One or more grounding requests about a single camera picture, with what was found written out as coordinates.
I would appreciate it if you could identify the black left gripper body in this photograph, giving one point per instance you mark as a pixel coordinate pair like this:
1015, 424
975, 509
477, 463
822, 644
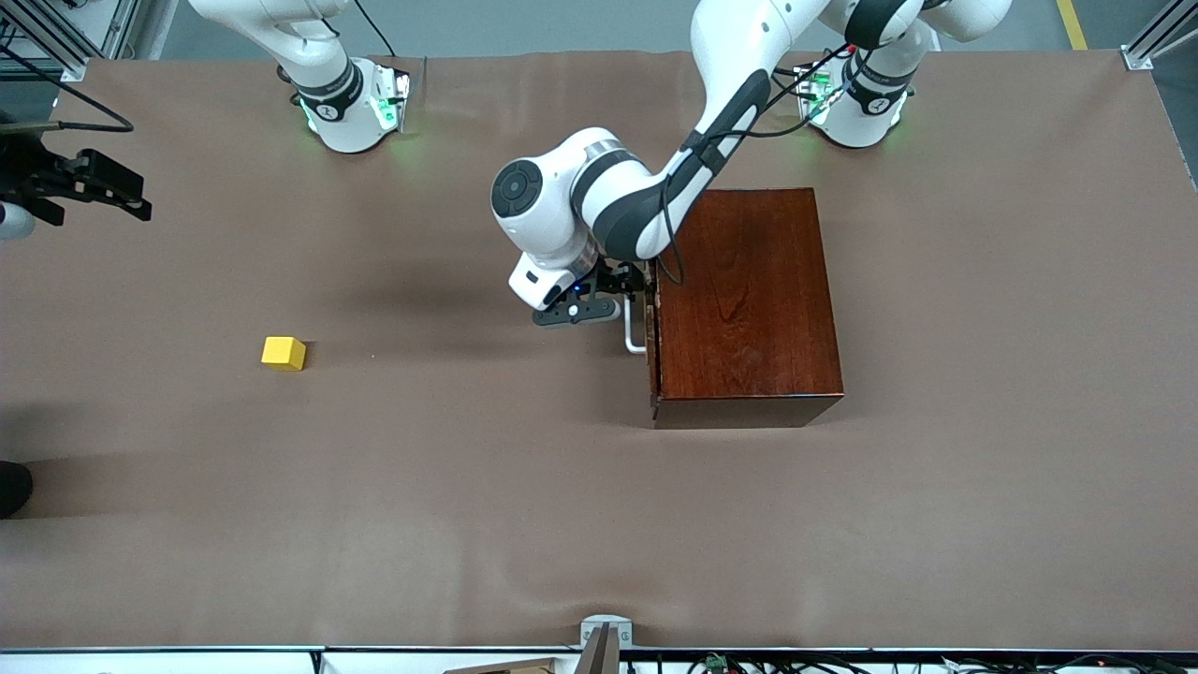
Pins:
615, 278

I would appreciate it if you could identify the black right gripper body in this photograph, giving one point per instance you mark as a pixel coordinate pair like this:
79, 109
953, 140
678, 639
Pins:
28, 170

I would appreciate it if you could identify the yellow block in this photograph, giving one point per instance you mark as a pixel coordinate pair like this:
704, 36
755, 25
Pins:
283, 353

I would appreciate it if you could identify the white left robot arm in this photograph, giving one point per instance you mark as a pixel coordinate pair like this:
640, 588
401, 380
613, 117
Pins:
562, 201

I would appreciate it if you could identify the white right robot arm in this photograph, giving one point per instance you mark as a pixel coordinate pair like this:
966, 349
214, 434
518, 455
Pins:
337, 112

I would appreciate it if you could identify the dark red wooden cabinet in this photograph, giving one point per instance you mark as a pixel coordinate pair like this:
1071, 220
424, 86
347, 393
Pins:
749, 346

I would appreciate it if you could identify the brown table cover sheet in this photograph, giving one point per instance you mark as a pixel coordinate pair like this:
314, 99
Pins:
468, 515

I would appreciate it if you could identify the black rounded object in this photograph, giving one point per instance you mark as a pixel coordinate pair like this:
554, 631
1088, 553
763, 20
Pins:
11, 489

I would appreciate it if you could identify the yellow floor tape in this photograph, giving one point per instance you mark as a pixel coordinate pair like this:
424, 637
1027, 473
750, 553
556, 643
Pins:
1073, 23

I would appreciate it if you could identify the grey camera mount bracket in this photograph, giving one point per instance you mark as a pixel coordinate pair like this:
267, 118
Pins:
606, 637

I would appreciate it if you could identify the aluminium frame profile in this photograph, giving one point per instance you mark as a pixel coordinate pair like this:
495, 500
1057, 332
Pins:
1146, 51

